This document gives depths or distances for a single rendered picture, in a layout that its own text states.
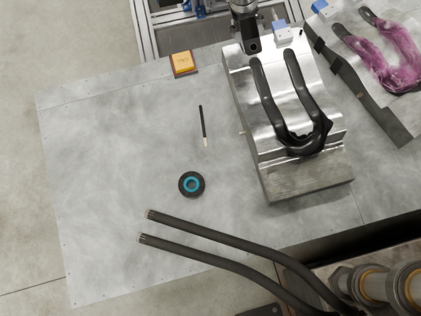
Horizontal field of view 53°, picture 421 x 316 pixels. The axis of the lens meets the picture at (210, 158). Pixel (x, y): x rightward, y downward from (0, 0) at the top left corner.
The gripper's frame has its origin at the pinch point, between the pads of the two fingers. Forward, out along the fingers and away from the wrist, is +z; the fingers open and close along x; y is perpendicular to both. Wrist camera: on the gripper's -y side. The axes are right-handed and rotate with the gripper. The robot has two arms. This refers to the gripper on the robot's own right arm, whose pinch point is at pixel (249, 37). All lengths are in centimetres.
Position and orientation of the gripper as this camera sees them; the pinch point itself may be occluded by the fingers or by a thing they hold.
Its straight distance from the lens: 129.9
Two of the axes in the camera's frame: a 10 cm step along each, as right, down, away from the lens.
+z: 1.3, 0.9, 9.9
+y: -2.8, -9.5, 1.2
